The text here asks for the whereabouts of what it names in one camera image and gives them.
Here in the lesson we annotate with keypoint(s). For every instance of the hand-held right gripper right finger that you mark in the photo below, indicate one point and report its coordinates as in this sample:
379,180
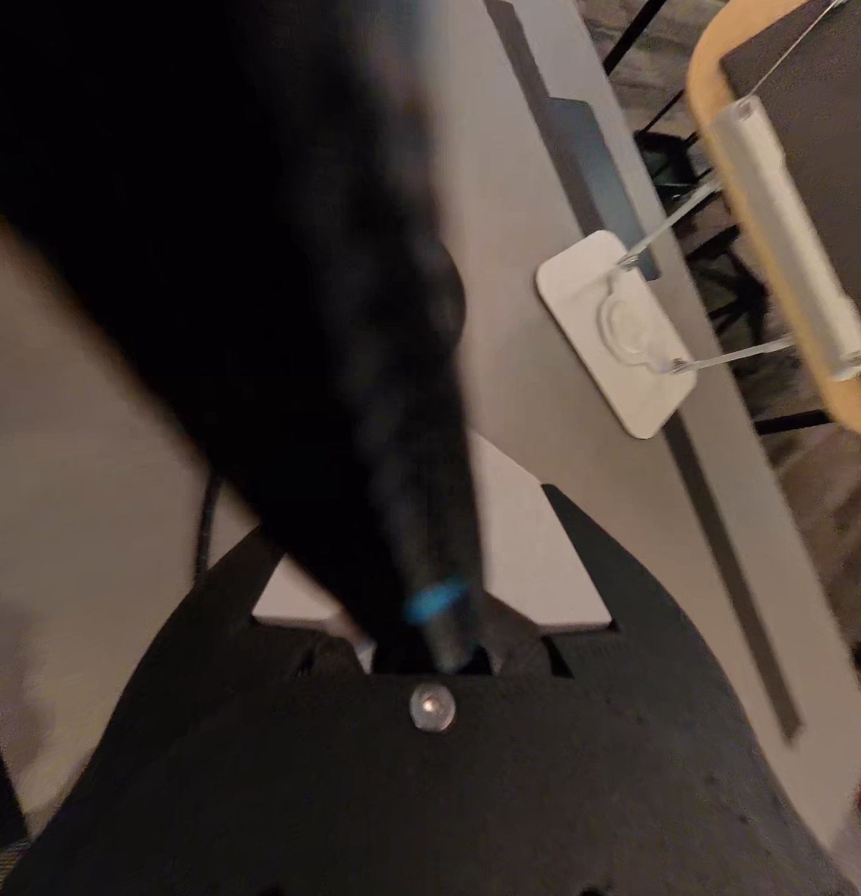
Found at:
535,560

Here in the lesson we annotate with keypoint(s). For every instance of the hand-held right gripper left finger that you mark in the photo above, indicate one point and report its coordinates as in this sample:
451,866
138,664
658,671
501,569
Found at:
283,598

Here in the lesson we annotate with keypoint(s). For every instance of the person's left forearm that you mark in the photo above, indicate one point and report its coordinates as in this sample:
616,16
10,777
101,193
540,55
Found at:
192,210

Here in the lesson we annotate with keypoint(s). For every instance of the white desk lamp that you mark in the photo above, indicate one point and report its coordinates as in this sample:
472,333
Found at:
735,294

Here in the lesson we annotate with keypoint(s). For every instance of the black board with wooden rim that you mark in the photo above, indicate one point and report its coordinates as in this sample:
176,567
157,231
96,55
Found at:
822,140

